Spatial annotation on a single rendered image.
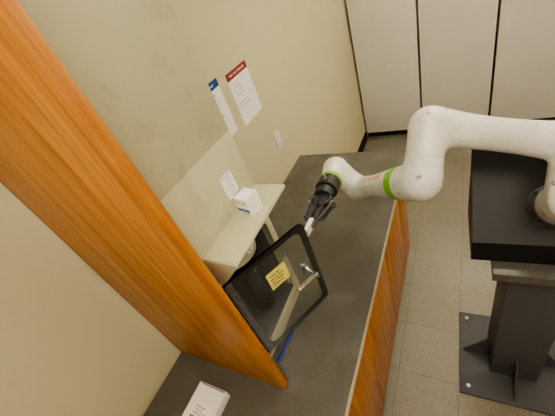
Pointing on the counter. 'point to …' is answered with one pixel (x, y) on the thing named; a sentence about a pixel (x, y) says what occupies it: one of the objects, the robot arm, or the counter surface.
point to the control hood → (239, 234)
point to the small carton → (248, 201)
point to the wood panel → (109, 205)
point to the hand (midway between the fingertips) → (309, 226)
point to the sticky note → (277, 276)
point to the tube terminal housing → (210, 196)
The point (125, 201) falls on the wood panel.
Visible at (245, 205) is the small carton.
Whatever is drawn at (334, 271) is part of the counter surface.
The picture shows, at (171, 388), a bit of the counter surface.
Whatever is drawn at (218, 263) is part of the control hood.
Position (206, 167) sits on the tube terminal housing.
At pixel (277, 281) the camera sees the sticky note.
